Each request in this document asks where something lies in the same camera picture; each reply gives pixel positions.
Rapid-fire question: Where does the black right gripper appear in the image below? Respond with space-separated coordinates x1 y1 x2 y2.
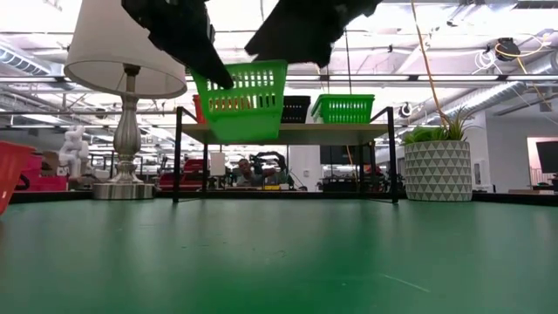
244 0 384 69

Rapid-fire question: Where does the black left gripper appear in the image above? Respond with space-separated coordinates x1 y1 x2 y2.
121 0 235 91

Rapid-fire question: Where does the green slotted plastic basket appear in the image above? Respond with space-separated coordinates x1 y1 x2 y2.
191 59 289 142
310 93 376 102
311 99 375 125

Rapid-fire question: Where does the black slotted plastic basket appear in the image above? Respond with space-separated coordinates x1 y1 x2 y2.
281 95 312 125

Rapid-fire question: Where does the white shade silver table lamp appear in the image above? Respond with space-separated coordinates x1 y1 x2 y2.
64 0 188 201

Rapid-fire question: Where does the white sign board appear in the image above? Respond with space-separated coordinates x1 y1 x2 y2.
209 151 228 178

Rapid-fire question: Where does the red tool cabinet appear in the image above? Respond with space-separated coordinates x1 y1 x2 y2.
159 158 207 192
16 152 70 193

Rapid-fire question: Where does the person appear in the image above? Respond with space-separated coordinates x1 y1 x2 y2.
232 151 289 189

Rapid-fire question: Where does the white figure statue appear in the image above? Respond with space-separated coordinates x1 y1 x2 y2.
58 126 92 180

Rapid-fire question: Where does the succulent in patterned white pot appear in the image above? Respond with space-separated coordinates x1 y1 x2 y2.
400 106 480 203

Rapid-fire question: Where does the green table mat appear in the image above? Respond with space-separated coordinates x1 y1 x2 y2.
0 198 558 314

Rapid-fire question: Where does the black hanging cable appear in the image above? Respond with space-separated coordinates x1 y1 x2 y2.
344 28 352 96

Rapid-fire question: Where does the wooden shelf with black frame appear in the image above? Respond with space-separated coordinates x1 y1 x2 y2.
172 106 400 205

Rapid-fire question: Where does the yellow hanging cable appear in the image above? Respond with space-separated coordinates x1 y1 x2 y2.
409 0 451 128

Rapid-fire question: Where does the black ceiling cable reel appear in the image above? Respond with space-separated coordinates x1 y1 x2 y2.
494 38 522 63

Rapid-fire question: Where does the black wall monitor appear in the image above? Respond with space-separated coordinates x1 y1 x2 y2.
534 140 558 175

